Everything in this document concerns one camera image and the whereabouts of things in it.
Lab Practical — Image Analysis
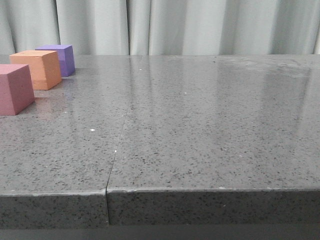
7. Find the orange foam cube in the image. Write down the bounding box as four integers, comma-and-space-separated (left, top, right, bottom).
9, 50, 62, 90

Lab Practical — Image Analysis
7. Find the grey curtain backdrop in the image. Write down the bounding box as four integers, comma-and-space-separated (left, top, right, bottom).
0, 0, 320, 55

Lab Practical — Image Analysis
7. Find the purple foam cube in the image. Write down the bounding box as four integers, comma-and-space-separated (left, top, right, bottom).
35, 44, 75, 77

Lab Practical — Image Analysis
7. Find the pink foam cube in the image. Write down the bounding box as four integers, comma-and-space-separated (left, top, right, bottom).
0, 64, 35, 116

